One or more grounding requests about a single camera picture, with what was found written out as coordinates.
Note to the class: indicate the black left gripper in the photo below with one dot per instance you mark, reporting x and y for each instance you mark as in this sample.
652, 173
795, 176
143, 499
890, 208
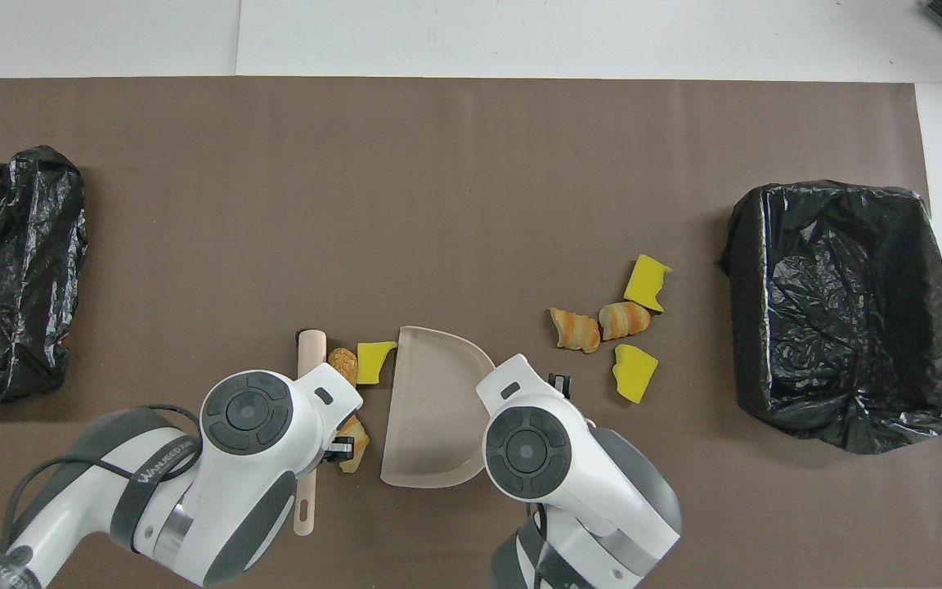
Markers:
340, 450

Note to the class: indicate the bin wrapped in black bag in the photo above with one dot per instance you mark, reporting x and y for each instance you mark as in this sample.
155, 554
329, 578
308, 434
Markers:
13, 278

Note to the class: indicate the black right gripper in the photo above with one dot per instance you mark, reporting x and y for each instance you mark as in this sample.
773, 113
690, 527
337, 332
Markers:
561, 384

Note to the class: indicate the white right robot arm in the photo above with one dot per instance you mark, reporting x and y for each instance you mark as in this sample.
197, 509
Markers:
536, 458

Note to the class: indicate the open bin lined black bag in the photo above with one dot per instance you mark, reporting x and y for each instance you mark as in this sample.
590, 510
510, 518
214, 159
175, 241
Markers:
839, 327

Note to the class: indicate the brown bread bun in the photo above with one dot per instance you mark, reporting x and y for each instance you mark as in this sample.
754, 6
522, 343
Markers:
343, 364

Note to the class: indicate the orange striped croissant piece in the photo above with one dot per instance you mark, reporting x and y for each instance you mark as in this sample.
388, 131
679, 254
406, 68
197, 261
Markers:
576, 330
354, 446
624, 320

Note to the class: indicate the brown table mat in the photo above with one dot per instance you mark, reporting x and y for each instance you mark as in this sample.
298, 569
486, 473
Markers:
471, 204

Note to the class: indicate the beige hand brush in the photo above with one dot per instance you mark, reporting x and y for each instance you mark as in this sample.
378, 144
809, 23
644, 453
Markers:
311, 356

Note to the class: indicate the pale pink plastic dustpan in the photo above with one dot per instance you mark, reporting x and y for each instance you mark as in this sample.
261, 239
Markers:
430, 409

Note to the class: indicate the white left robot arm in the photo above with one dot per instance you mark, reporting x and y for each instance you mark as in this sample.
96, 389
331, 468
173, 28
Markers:
250, 458

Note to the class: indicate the yellow sponge piece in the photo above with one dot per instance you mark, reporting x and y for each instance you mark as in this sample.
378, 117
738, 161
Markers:
373, 364
633, 376
645, 282

